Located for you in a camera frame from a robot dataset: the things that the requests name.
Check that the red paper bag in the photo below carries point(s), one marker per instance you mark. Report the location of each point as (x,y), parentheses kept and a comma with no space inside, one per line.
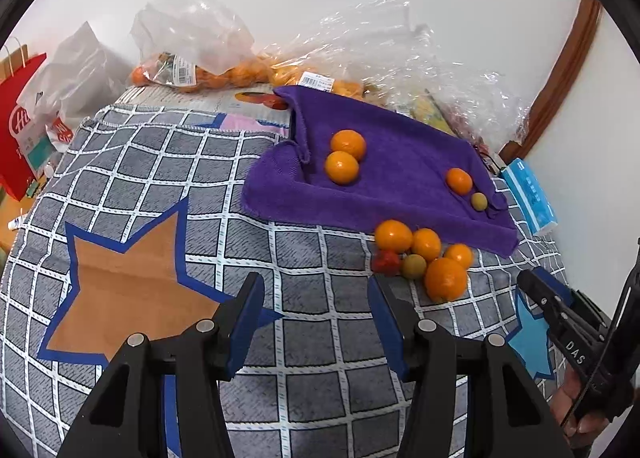
(15,137)

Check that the white printed sheet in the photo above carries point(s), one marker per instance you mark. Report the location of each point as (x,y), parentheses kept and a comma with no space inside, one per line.
(210,100)

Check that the white tube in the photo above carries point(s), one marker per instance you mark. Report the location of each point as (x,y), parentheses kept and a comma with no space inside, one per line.
(17,223)

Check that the clear bag of oranges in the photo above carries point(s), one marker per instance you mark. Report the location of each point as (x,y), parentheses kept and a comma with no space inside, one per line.
(195,27)
(300,72)

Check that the crumpled clear plastic wrap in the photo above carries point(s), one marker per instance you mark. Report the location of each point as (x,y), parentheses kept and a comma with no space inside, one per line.
(400,52)

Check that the yellow package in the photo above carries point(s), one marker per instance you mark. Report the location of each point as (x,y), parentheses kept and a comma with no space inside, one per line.
(430,110)

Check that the small red tomato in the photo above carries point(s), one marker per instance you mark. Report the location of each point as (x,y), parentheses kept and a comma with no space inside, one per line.
(386,262)

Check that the orange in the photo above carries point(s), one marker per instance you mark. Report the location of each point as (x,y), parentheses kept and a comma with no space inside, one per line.
(393,235)
(426,244)
(459,179)
(458,255)
(348,143)
(342,167)
(446,279)

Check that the grey checked blanket with stars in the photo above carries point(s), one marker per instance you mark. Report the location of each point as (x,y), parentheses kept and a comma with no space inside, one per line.
(310,278)

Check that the bag of red cherry tomatoes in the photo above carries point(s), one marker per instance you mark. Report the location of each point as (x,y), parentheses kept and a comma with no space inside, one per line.
(465,125)

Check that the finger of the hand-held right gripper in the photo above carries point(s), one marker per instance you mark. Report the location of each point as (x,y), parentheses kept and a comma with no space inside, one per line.
(540,295)
(560,288)

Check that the pink patterned cloth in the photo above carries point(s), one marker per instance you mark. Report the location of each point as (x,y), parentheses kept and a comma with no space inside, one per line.
(240,123)

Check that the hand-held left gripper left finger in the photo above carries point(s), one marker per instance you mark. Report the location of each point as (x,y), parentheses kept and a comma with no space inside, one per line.
(245,323)

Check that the brown wooden door frame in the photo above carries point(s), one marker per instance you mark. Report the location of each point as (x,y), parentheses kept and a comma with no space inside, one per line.
(565,77)

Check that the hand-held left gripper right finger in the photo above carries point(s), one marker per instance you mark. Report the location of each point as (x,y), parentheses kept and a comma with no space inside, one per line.
(387,328)

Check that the blue tissue box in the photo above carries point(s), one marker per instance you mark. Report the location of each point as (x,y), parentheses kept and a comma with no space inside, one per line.
(530,198)

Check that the person's right hand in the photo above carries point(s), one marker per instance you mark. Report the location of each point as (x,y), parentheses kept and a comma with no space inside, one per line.
(562,400)

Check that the wooden nightstand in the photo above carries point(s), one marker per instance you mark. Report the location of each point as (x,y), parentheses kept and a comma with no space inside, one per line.
(7,223)

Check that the red and white plastic bag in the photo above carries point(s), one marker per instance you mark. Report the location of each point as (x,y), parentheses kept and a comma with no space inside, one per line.
(60,130)

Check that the teal and white box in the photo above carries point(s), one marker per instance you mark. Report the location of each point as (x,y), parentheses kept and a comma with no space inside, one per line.
(32,147)

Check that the small yellow-green fruit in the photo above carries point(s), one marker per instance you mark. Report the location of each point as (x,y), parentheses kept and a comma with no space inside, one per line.
(479,201)
(414,266)

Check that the purple towel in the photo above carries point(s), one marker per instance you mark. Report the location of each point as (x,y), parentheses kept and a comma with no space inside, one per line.
(400,172)

